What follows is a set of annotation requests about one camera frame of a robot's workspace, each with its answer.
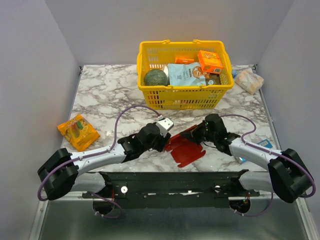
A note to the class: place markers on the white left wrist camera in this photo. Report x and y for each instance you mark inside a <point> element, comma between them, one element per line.
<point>164,125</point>

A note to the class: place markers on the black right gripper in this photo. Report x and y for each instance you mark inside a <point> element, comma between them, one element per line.
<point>198,132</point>

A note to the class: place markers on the light blue chips bag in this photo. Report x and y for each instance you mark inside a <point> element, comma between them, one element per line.
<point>186,75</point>

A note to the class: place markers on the green round melon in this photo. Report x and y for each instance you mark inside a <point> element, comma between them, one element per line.
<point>155,77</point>

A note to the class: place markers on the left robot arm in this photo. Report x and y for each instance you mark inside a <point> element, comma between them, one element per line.
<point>59,173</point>

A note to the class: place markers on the small orange flat box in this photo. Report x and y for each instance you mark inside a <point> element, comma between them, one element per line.
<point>183,60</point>

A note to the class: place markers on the blue item behind basket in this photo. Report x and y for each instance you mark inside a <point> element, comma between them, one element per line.
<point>234,73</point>

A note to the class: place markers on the black mounting base plate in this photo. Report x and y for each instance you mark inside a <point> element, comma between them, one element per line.
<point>133,190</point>

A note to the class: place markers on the red paper box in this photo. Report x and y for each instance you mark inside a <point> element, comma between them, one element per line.
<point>184,151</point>

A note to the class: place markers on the large orange snack box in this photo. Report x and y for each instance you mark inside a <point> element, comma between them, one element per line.
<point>210,62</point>

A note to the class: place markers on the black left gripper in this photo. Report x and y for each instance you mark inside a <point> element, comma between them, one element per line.
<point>163,141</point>

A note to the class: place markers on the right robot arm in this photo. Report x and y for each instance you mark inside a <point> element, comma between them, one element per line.
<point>284,172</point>

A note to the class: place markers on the yellow plastic shopping basket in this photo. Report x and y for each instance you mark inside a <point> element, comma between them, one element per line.
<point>156,54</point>

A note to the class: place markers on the beige tissue packet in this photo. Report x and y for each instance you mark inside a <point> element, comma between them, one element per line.
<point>249,81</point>

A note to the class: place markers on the orange gummy candy bag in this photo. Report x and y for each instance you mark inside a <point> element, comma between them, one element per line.
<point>79,132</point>

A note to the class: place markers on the blue small packet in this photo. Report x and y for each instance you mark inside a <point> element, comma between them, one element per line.
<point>265,143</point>

